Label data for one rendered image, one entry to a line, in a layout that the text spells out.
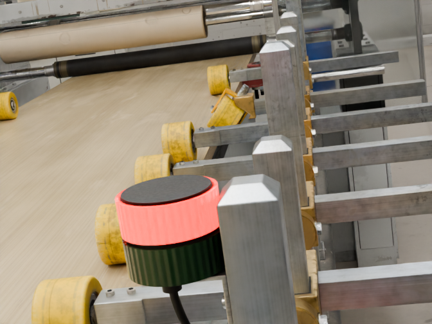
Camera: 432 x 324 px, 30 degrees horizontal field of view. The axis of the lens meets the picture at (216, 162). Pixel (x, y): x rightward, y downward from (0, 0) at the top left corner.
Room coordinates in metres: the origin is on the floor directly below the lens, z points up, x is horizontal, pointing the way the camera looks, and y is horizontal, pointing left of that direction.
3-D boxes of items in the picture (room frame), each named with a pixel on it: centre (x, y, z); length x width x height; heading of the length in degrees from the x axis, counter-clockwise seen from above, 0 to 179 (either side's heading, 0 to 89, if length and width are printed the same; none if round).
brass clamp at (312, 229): (0.96, -0.09, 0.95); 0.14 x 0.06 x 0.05; 172
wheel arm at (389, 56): (2.21, -0.28, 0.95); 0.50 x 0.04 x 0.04; 82
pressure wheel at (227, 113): (1.74, -0.04, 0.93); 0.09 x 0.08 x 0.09; 82
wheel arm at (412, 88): (1.71, -0.28, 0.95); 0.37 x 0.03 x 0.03; 82
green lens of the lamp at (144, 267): (0.45, 0.03, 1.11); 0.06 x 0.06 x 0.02
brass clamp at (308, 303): (0.71, -0.05, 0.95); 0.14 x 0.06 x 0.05; 172
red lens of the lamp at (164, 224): (0.45, 0.03, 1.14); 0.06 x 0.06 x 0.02
